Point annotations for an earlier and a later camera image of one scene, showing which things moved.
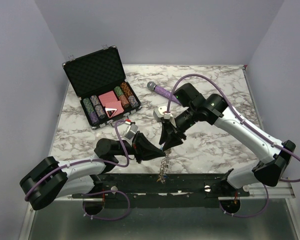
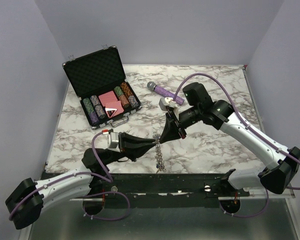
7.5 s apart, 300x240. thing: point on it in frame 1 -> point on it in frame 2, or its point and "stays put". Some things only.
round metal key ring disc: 164,166 -> 159,153
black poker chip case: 99,80 stays put
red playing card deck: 109,100 stays put
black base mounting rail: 163,190 stays put
